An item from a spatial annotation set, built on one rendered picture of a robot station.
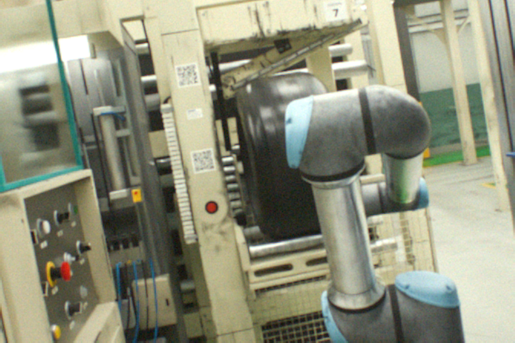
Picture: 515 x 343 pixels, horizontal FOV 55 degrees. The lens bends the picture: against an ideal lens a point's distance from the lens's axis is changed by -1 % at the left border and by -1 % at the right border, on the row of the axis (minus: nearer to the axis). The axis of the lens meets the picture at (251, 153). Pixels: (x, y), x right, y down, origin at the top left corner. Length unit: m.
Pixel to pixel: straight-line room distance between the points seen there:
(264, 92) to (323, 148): 0.81
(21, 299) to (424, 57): 11.31
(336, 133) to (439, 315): 0.43
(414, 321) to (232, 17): 1.35
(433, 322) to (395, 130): 0.41
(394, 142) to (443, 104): 11.04
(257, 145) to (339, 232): 0.66
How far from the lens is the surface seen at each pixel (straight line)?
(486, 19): 0.94
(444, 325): 1.06
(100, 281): 1.46
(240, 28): 1.99
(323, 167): 0.84
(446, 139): 11.89
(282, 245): 1.67
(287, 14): 2.03
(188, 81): 1.69
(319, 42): 2.17
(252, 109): 1.57
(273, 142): 1.50
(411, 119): 0.84
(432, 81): 11.88
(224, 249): 1.73
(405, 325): 1.05
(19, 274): 0.92
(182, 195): 1.71
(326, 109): 0.82
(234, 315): 1.79
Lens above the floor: 1.30
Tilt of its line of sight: 3 degrees down
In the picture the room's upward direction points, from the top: 10 degrees counter-clockwise
